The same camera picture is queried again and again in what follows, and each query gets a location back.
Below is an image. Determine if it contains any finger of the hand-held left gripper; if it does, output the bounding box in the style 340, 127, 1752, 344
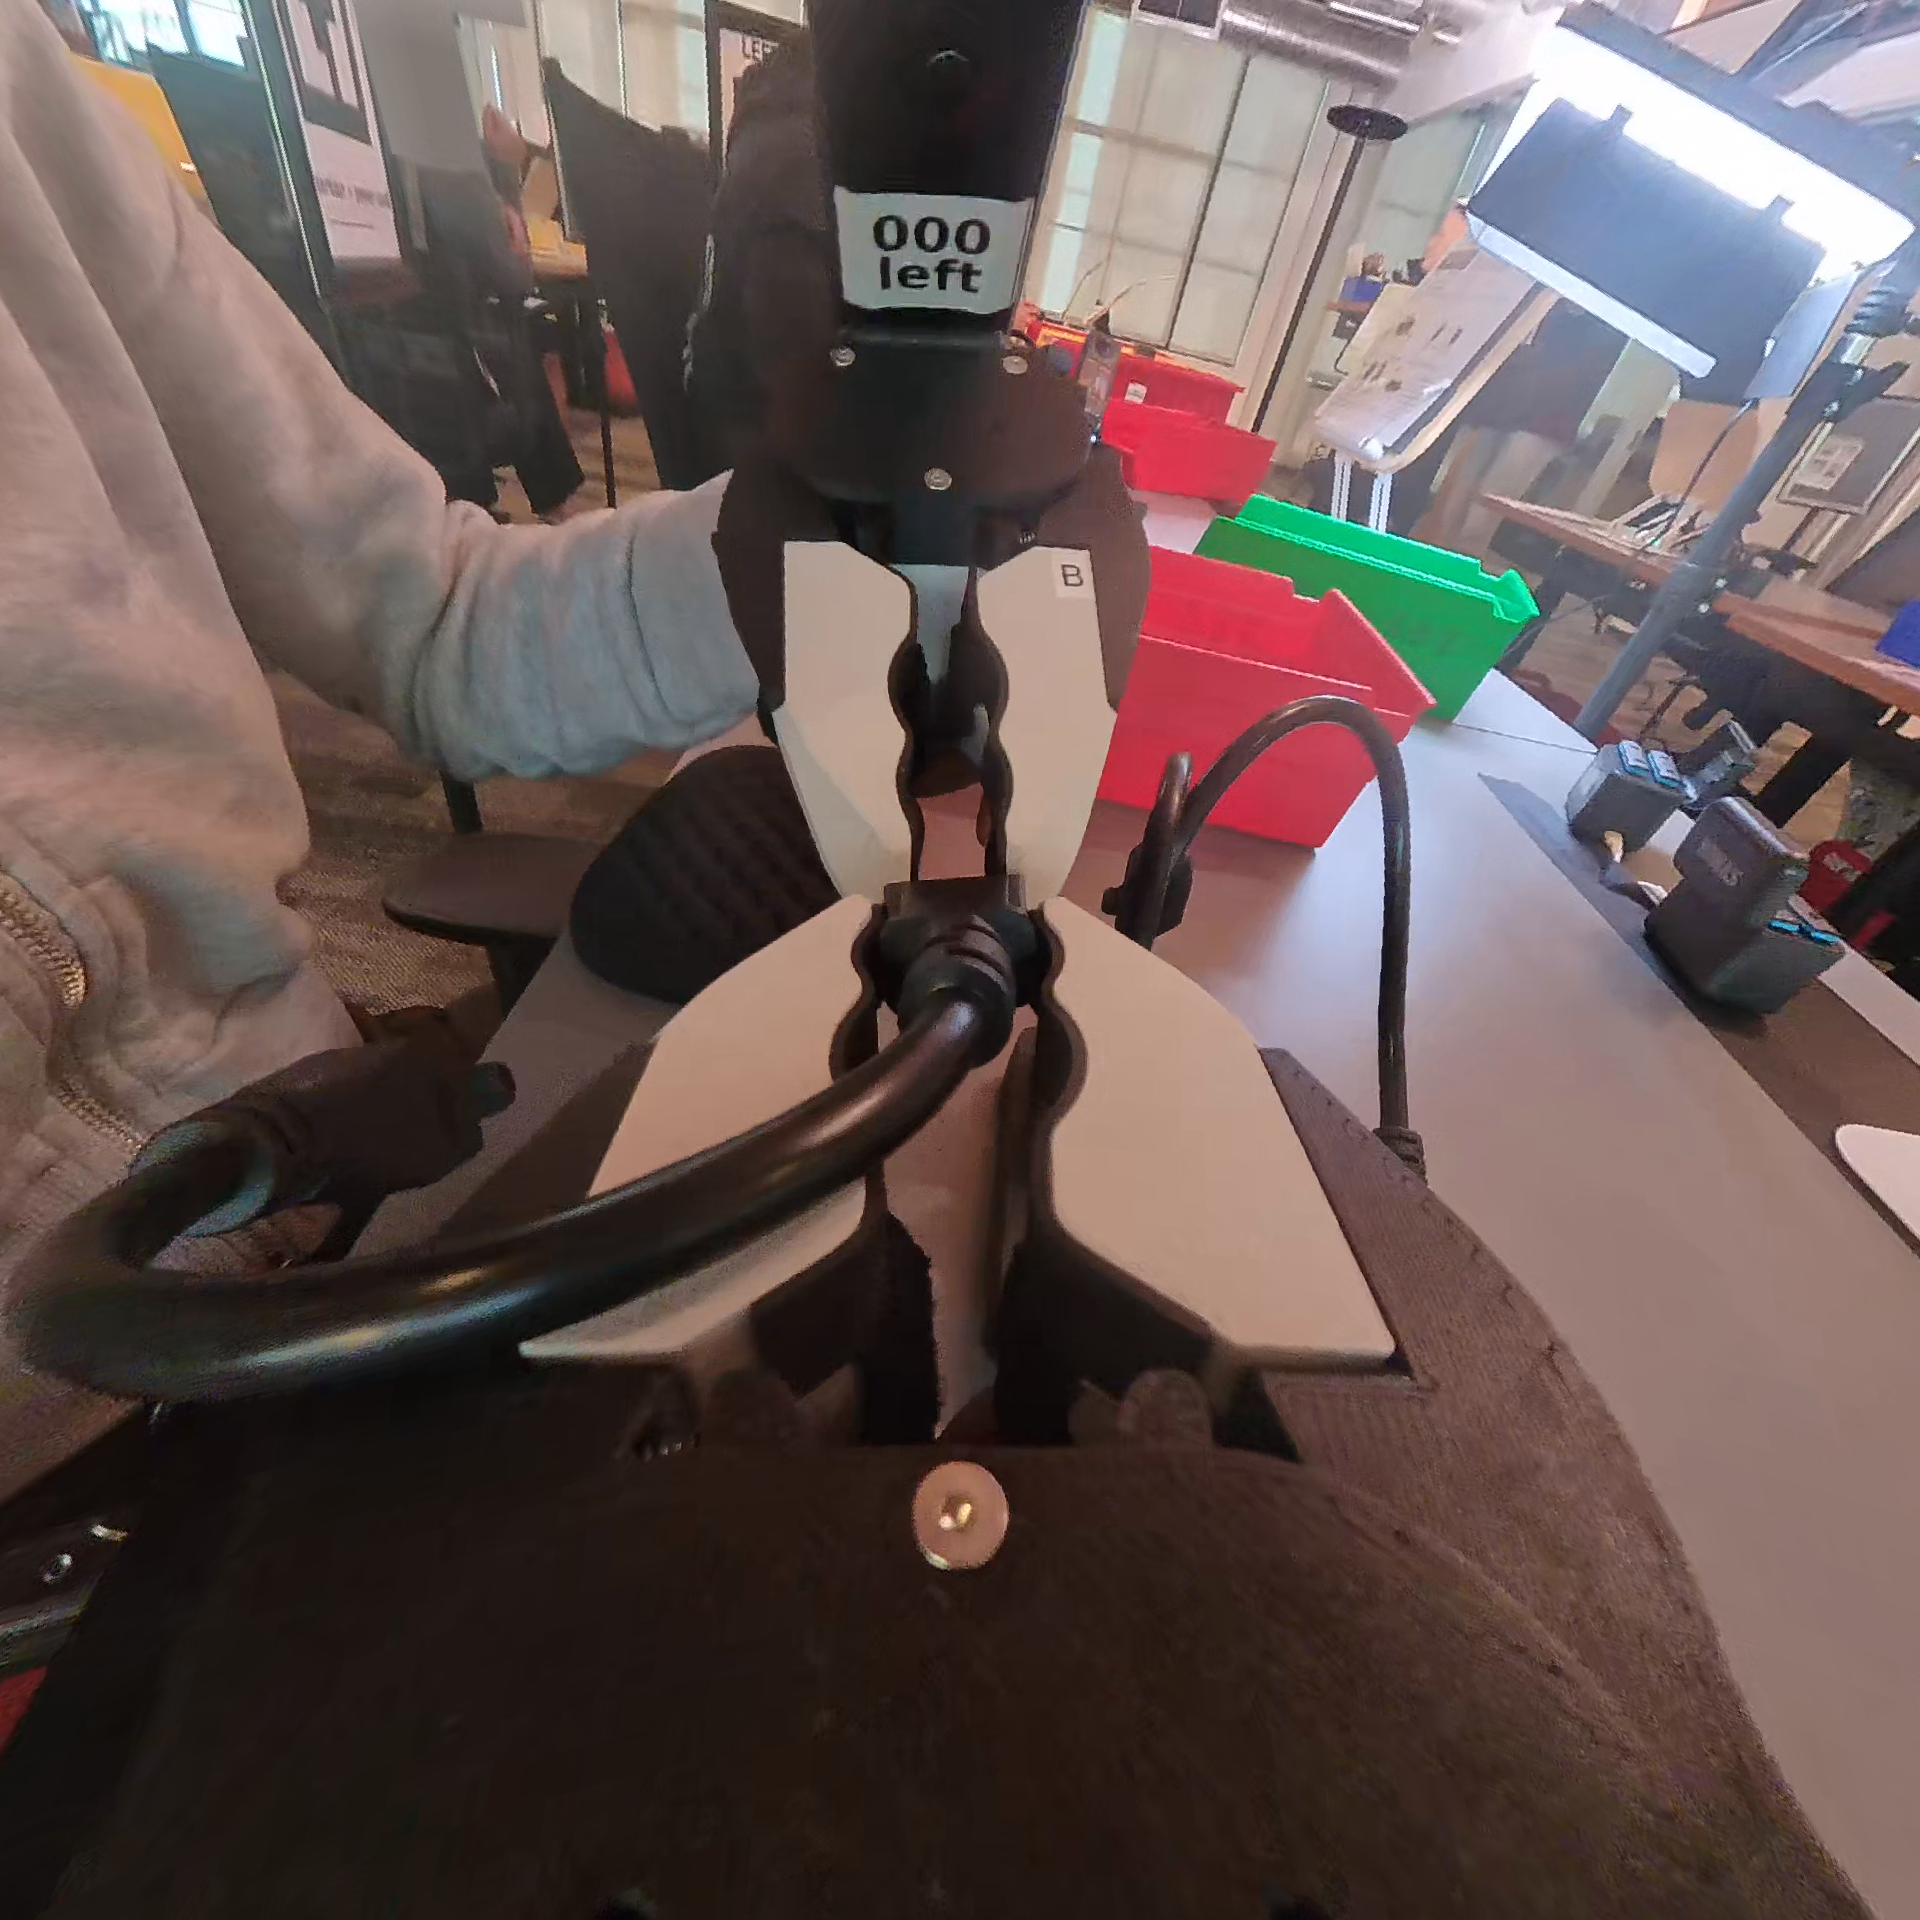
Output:
777, 538, 934, 907
967, 552, 1120, 900

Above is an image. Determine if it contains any wooden table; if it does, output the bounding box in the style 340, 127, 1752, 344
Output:
1481, 490, 1920, 712

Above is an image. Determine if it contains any black chair armrest support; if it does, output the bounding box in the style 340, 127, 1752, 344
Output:
383, 835, 579, 1023

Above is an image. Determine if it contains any grey light stand pole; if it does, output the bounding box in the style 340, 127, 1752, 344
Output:
1575, 273, 1894, 741

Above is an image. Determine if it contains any white poster stand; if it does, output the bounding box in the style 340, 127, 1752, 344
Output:
247, 0, 410, 275

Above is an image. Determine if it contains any studio softbox light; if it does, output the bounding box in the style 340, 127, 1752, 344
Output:
1466, 27, 1920, 380

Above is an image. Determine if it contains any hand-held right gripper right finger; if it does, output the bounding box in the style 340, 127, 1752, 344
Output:
1026, 899, 1401, 1370

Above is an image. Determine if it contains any small red plastic bin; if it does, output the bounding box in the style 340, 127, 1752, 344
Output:
1101, 400, 1281, 511
1026, 307, 1244, 426

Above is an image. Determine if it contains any person in grey hoodie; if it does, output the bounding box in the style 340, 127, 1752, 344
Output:
0, 0, 504, 1501

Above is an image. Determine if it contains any white flat object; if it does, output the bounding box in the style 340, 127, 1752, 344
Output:
1835, 1122, 1920, 1249

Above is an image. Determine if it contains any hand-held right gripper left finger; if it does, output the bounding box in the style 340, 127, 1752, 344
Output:
526, 899, 901, 1370

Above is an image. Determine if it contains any person's left forearm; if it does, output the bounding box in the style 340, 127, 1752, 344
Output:
344, 470, 772, 784

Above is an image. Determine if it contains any black chair armrest pad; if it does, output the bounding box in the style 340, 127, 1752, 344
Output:
574, 746, 842, 1007

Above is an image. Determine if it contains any green plastic bin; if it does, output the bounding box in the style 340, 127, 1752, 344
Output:
1194, 493, 1540, 723

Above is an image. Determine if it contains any black floor lamp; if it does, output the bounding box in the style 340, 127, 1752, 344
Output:
1250, 109, 1413, 435

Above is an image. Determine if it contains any white easel board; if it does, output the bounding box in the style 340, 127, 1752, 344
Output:
1314, 248, 1566, 529

